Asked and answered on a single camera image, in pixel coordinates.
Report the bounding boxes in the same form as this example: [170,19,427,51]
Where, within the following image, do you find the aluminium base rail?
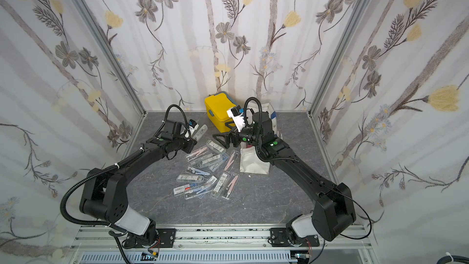
[69,223,378,264]

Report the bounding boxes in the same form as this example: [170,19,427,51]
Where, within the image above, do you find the white canvas bag blue handles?
[240,102,278,175]

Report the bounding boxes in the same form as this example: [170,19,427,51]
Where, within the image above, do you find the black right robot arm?
[213,112,356,242]

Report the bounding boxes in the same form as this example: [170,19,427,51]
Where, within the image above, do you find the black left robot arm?
[60,120,199,249]

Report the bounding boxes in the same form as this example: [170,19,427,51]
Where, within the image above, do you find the clear case label top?
[192,125,208,141]

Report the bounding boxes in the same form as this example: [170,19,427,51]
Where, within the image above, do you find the clear case red mark label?
[173,183,199,196]

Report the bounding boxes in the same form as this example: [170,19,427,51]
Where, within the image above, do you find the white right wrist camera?
[225,105,245,132]

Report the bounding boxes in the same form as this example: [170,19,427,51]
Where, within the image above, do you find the clear case white barcode label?
[212,172,231,198]

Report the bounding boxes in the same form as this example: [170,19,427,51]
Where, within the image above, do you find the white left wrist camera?
[188,119,199,134]

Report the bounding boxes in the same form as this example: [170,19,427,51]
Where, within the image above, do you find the clear case pink compass upper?
[224,150,239,172]

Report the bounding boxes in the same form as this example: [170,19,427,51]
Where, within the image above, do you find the yellow lidded storage box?
[205,92,237,133]

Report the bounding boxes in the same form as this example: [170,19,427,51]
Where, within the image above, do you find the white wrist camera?
[225,105,245,132]
[188,119,199,134]

